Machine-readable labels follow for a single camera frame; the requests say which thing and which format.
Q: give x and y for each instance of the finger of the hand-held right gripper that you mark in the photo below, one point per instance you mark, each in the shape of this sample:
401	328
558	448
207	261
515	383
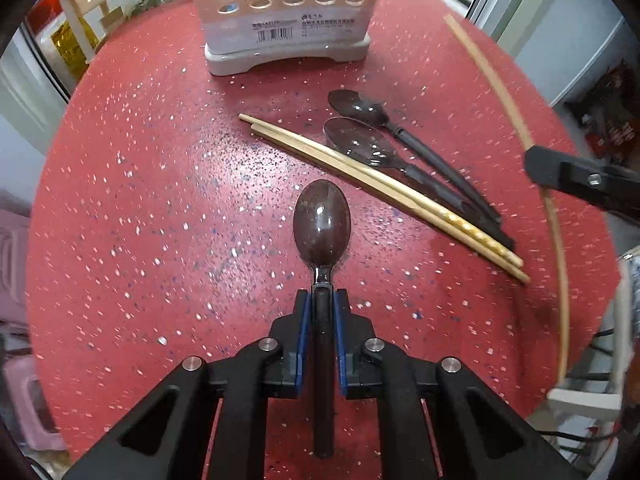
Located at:
565	170

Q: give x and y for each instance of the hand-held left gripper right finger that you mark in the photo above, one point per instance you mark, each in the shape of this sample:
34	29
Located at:
340	345

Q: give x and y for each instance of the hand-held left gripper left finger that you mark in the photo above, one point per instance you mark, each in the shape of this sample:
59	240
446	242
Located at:
301	340

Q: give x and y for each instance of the dark plastic spoon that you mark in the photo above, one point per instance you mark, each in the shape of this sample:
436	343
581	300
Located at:
321	220
357	105
357	140

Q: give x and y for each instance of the brown wooden chopstick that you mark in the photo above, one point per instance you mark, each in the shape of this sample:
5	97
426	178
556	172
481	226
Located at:
565	305

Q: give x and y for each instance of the pile of red bags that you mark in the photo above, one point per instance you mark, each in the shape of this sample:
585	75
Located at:
615	115

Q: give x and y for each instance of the pink plastic stool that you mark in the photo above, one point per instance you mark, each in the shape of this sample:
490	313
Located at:
30	410

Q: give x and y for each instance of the gold foil bag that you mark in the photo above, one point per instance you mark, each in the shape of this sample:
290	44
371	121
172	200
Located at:
67	52

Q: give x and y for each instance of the beige flower-cutout chair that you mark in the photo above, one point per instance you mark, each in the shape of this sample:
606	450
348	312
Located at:
80	20

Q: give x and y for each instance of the red plastic basin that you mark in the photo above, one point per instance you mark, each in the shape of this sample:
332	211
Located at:
40	20

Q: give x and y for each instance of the white plastic frame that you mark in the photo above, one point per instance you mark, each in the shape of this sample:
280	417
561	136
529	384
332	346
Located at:
582	402

